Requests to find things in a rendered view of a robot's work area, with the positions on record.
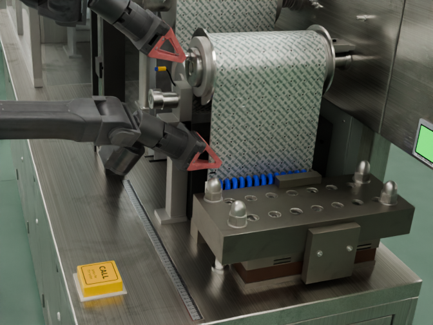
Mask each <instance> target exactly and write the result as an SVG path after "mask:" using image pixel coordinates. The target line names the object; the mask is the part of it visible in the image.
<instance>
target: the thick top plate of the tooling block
mask: <svg viewBox="0 0 433 325"><path fill-rule="evenodd" d="M353 176H354V174H349V175H339V176H334V177H324V178H322V180H321V183H320V184H311V185H305V186H296V187H290V188H280V189H279V188H278V187H277V186H276V185H275V184H267V185H261V186H251V187H245V188H235V189H230V190H222V197H223V201H222V202H220V203H217V204H211V203H208V202H206V201H205V200H204V196H205V192H204V193H194V194H193V214H192V221H193V223H194V224H195V226H196V227H197V229H198V230H199V232H200V233H201V235H202V236H203V238H204V240H205V241H206V242H207V244H208V246H209V247H210V248H211V250H212V252H213V253H214V255H215V257H216V258H217V259H218V261H219V263H220V264H221V265H226V264H233V263H238V262H245V261H252V260H257V259H264V258H268V257H275V256H279V255H287V254H291V253H298V252H303V251H305V245H306V240H307V232H308V229H309V228H316V227H321V226H329V225H333V224H341V223H346V222H354V221H355V222H356V223H357V224H359V225H360V226H361V228H360V234H359V238H358V242H363V241H371V240H375V239H382V238H386V237H393V236H398V235H405V234H409V233H410V229H411V225H412V220H413V216H414V211H415V207H414V206H413V205H411V203H409V202H408V201H406V200H405V199H404V198H403V197H401V196H400V195H398V198H397V202H398V203H397V205H395V206H387V205H384V204H382V203H380V202H379V201H378V199H379V197H380V195H381V190H382V189H383V186H384V183H383V182H381V181H380V180H379V179H378V178H377V177H375V176H374V175H373V174H371V173H370V178H369V179H370V183H368V184H360V183H356V182H354V181H353V179H352V177H353ZM235 201H242V202H243V203H244V204H245V207H246V212H247V218H246V221H247V226H246V227H245V228H239V229H238V228H232V227H230V226H228V224H227V220H228V219H229V212H230V210H231V206H232V204H233V203H234V202H235Z"/></svg>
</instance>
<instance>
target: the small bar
mask: <svg viewBox="0 0 433 325"><path fill-rule="evenodd" d="M321 180H322V176H321V175H320V174H319V173H318V172H317V171H313V172H303V173H292V174H287V175H276V176H275V178H274V184H275V185H276V186H277V187H278V188H279V189H280V188H290V187H296V186H305V185H311V184H320V183H321Z"/></svg>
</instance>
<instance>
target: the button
mask: <svg viewBox="0 0 433 325"><path fill-rule="evenodd" d="M77 277H78V280H79V284H80V286H81V290H82V294H83V297H92V296H96V295H103V294H107V293H114V292H118V291H122V279H121V277H120V274H119V271H118V269H117V266H116V264H115V261H106V262H98V263H94V264H86V265H82V266H78V267H77Z"/></svg>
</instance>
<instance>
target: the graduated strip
mask: <svg viewBox="0 0 433 325"><path fill-rule="evenodd" d="M120 181H121V183H122V185H123V187H124V189H125V190H126V193H127V194H128V197H129V198H130V201H131V203H132V205H133V207H134V209H135V211H136V212H137V214H138V216H139V218H140V220H141V222H142V224H143V226H144V228H145V230H146V232H147V234H148V236H149V237H150V239H151V241H152V243H153V245H154V247H155V249H156V251H157V253H158V255H159V257H160V259H161V261H162V263H163V265H164V267H165V269H166V271H167V273H168V275H169V277H170V279H171V281H172V283H173V285H174V286H175V288H176V290H177V292H178V294H179V296H180V298H181V300H182V302H183V304H184V306H185V308H186V309H187V311H188V313H189V316H190V317H191V320H192V321H196V320H202V319H205V318H204V317H203V315H202V313H201V311H200V310H199V308H198V306H197V304H196V302H195V300H194V298H193V296H192V294H191V293H190V291H189V289H188V287H187V286H186V283H185V282H184V279H183V278H182V276H181V274H180V272H179V271H178V269H177V267H176V265H175V263H174V262H173V259H172V258H171V256H170V254H169V252H168V250H167V248H166V247H165V245H164V243H163V241H162V239H161V238H160V235H159V233H158V232H157V230H156V228H155V226H154V225H153V223H152V221H151V219H150V217H149V215H148V213H147V211H146V210H145V208H144V206H143V204H142V202H141V201H140V199H139V196H138V195H137V193H136V191H135V189H134V187H133V186H132V184H131V182H130V180H129V179H125V180H120Z"/></svg>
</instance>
